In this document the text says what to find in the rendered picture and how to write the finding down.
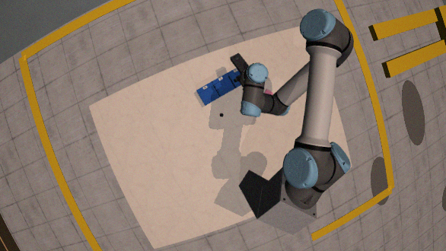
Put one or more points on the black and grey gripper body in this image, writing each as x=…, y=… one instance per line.
x=239, y=80

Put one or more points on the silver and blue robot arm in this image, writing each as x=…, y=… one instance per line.
x=312, y=166

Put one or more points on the blue rack of bins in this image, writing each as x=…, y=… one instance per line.
x=222, y=84

